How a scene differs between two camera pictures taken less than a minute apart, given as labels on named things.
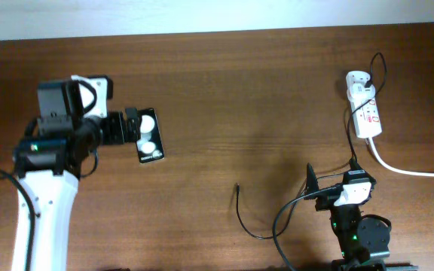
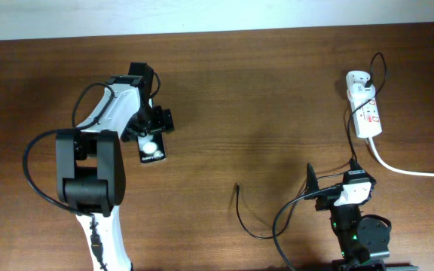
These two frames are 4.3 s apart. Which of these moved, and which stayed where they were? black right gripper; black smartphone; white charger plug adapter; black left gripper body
Moved: black left gripper body
Stayed: black right gripper; white charger plug adapter; black smartphone
